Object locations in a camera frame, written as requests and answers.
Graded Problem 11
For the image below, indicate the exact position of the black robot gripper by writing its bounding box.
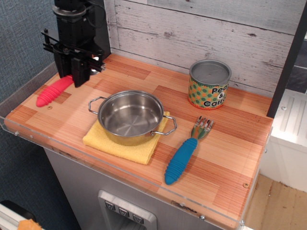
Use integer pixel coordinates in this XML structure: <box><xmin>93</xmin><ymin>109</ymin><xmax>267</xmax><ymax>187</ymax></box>
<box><xmin>42</xmin><ymin>4</ymin><xmax>105</xmax><ymax>88</ymax></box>

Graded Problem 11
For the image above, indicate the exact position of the red handled metal spoon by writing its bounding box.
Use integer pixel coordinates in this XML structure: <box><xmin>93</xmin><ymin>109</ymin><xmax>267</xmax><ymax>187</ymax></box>
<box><xmin>36</xmin><ymin>74</ymin><xmax>74</xmax><ymax>107</ymax></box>

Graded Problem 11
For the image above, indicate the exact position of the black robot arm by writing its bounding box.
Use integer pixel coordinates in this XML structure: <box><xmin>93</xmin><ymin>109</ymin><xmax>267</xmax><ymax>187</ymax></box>
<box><xmin>42</xmin><ymin>0</ymin><xmax>106</xmax><ymax>87</ymax></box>

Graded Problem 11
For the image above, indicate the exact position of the yellow cloth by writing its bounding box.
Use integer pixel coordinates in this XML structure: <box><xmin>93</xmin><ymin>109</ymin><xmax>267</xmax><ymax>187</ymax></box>
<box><xmin>83</xmin><ymin>121</ymin><xmax>160</xmax><ymax>165</ymax></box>

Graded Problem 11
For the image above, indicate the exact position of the stainless steel pot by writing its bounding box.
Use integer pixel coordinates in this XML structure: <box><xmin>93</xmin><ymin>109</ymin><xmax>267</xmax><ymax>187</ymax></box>
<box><xmin>88</xmin><ymin>90</ymin><xmax>177</xmax><ymax>146</ymax></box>

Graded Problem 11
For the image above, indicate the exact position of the grey cabinet with dispenser panel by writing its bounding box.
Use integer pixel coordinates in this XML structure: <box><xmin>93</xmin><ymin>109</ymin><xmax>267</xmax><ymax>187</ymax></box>
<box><xmin>45</xmin><ymin>149</ymin><xmax>218</xmax><ymax>230</ymax></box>

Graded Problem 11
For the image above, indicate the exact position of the peas and carrots can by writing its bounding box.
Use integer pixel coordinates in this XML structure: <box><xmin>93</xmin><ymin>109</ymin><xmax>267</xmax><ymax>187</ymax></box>
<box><xmin>188</xmin><ymin>60</ymin><xmax>232</xmax><ymax>110</ymax></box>

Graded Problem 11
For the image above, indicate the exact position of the orange object at corner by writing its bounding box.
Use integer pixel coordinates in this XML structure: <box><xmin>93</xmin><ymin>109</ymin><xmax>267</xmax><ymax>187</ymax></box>
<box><xmin>17</xmin><ymin>219</ymin><xmax>42</xmax><ymax>230</ymax></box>

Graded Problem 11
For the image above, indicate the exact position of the dark left vertical post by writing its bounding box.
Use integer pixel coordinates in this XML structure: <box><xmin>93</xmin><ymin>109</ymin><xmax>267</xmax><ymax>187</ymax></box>
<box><xmin>87</xmin><ymin>0</ymin><xmax>111</xmax><ymax>60</ymax></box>

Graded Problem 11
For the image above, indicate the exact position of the dark vertical post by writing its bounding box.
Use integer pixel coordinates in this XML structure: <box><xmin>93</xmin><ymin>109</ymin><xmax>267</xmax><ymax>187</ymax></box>
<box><xmin>267</xmin><ymin>3</ymin><xmax>307</xmax><ymax>118</ymax></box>
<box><xmin>87</xmin><ymin>0</ymin><xmax>111</xmax><ymax>60</ymax></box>

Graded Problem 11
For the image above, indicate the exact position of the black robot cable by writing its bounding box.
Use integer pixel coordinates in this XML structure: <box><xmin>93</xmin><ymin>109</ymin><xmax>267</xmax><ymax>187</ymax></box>
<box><xmin>85</xmin><ymin>0</ymin><xmax>104</xmax><ymax>28</ymax></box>

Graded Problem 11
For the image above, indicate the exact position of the blue handled metal fork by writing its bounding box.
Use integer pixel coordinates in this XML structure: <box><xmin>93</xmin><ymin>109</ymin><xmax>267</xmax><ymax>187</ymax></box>
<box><xmin>164</xmin><ymin>116</ymin><xmax>214</xmax><ymax>185</ymax></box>

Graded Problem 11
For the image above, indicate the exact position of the dark right vertical post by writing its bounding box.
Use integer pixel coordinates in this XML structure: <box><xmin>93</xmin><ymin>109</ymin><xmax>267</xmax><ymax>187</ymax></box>
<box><xmin>267</xmin><ymin>3</ymin><xmax>307</xmax><ymax>118</ymax></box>

